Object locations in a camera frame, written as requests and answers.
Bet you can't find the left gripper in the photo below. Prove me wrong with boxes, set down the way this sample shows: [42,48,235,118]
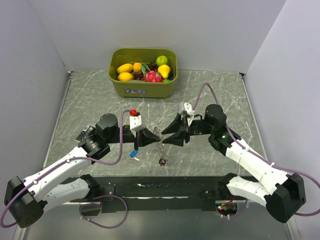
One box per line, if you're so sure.
[106,126,160,151]

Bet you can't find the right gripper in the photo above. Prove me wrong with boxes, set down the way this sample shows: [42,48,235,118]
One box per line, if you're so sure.
[161,111,215,147]

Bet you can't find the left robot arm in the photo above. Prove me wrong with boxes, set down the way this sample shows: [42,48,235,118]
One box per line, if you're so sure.
[0,110,160,228]

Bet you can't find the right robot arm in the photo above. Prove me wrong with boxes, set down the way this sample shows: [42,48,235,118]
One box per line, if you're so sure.
[161,102,306,223]

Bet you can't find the blue key tag on table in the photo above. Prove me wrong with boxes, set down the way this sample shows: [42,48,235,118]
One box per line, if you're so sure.
[129,150,139,161]

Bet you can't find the pink dragon fruit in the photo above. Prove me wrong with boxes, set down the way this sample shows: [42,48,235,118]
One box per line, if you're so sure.
[144,70,163,83]

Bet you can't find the dark red grapes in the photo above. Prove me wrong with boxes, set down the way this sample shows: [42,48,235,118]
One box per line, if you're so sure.
[133,71,144,81]

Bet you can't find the lower yellow mango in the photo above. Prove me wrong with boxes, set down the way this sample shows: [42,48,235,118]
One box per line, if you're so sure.
[117,72,134,82]

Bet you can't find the yellow mango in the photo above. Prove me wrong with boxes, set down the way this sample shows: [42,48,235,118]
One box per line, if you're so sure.
[117,72,134,82]
[116,63,133,75]

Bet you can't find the yellow pear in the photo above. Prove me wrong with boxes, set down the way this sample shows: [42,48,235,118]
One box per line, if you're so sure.
[157,64,171,79]

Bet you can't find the olive green plastic basket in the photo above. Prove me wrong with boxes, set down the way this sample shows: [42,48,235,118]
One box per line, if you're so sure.
[108,48,178,99]

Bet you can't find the orange fruit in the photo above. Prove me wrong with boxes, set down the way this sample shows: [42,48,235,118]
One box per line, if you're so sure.
[132,62,142,73]

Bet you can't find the upper yellow mango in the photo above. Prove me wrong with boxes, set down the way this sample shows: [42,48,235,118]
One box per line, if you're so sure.
[116,63,133,75]

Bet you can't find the green apple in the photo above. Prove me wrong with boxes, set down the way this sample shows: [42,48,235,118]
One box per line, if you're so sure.
[156,55,169,67]

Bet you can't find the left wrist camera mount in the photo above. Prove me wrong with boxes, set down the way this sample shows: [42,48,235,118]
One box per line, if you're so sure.
[129,108,146,137]

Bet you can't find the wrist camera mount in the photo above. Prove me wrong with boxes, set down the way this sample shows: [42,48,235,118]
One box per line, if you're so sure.
[129,108,146,137]
[178,102,195,126]

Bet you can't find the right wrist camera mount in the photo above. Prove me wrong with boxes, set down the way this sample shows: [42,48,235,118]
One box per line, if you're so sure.
[178,102,195,126]

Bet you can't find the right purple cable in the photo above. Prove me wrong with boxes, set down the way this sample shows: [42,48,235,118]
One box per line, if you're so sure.
[192,82,320,221]

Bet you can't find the purple cable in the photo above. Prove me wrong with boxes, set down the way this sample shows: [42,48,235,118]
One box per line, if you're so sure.
[0,108,133,229]
[192,82,320,221]

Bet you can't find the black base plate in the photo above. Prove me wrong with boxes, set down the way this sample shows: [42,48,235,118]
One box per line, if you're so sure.
[62,175,248,214]

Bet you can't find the aluminium rail frame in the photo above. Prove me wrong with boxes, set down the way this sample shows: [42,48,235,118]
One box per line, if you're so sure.
[23,181,289,208]

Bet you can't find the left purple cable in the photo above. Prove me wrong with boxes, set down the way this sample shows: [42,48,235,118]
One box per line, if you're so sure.
[0,108,133,229]

